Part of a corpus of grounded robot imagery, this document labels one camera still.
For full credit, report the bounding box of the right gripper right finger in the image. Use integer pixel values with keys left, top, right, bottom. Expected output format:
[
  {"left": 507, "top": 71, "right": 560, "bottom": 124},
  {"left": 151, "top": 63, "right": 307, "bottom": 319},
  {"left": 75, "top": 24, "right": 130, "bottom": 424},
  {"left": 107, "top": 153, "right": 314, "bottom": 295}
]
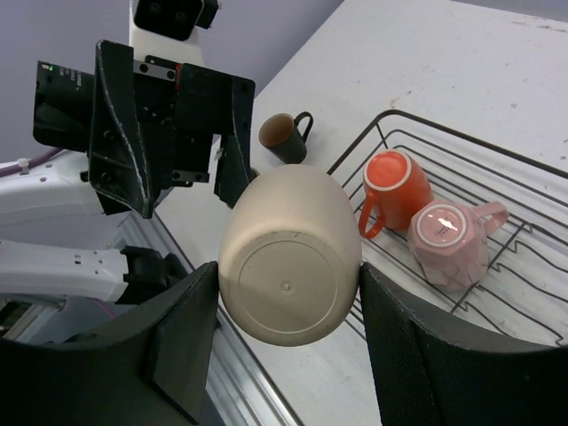
[{"left": 359, "top": 263, "right": 567, "bottom": 425}]

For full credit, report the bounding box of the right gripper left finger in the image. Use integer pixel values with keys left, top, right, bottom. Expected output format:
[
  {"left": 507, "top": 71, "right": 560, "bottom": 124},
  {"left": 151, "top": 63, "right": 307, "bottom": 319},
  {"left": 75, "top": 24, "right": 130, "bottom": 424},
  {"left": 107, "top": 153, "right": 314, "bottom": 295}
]
[{"left": 1, "top": 262, "right": 218, "bottom": 425}]

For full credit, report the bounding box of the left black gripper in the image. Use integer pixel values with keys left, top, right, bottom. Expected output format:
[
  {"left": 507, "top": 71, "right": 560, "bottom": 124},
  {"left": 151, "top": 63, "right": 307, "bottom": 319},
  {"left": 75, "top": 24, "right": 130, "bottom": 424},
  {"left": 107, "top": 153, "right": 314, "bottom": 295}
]
[{"left": 88, "top": 40, "right": 259, "bottom": 218}]

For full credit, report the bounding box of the dark brown ceramic mug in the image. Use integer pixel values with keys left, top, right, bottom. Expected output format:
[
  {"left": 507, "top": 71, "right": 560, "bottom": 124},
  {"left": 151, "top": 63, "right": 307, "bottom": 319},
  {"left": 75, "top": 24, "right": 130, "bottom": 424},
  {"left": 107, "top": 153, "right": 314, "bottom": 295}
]
[{"left": 258, "top": 111, "right": 314, "bottom": 164}]

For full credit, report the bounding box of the beige plastic tumbler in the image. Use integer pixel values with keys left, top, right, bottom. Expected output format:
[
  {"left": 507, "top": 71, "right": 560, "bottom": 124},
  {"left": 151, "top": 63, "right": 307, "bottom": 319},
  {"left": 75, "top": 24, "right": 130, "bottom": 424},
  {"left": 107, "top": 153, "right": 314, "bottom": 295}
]
[{"left": 218, "top": 165, "right": 362, "bottom": 347}]

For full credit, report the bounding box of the orange ceramic mug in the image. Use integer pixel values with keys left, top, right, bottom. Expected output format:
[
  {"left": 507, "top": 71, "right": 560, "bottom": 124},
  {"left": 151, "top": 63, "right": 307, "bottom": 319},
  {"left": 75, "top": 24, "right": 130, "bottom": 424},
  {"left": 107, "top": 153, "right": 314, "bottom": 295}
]
[{"left": 359, "top": 149, "right": 434, "bottom": 240}]

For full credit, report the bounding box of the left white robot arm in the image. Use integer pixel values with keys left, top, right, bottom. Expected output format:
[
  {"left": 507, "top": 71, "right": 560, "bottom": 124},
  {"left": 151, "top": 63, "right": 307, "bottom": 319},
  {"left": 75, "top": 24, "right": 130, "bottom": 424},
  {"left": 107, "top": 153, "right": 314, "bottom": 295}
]
[{"left": 1, "top": 40, "right": 255, "bottom": 304}]

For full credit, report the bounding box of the pink faceted ceramic mug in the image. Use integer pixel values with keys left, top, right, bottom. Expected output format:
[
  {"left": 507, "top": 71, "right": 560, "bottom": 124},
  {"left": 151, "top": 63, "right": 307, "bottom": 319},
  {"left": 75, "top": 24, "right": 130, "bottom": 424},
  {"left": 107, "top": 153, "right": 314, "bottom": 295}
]
[{"left": 407, "top": 201, "right": 509, "bottom": 290}]

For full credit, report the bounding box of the aluminium mounting rail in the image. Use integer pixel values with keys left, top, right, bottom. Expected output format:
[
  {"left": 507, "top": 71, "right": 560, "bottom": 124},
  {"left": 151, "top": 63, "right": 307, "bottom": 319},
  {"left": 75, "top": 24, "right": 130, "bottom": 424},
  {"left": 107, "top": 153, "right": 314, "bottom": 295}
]
[{"left": 122, "top": 214, "right": 303, "bottom": 425}]

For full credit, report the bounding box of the black wire dish rack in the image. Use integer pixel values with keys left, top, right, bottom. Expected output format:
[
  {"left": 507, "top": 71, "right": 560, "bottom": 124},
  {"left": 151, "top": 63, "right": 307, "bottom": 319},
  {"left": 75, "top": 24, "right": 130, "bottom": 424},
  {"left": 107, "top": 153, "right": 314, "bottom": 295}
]
[{"left": 329, "top": 110, "right": 567, "bottom": 347}]

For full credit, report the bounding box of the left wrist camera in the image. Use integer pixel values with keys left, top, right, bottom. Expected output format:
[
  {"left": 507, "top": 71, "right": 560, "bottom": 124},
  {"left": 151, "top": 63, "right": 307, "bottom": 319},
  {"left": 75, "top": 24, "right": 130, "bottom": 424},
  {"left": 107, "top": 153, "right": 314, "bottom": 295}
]
[{"left": 129, "top": 0, "right": 222, "bottom": 66}]

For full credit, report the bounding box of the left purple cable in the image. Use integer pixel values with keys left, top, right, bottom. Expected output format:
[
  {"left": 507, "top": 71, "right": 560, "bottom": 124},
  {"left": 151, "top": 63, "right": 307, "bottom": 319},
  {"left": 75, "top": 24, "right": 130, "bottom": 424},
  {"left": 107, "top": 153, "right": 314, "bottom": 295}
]
[{"left": 0, "top": 147, "right": 63, "bottom": 178}]

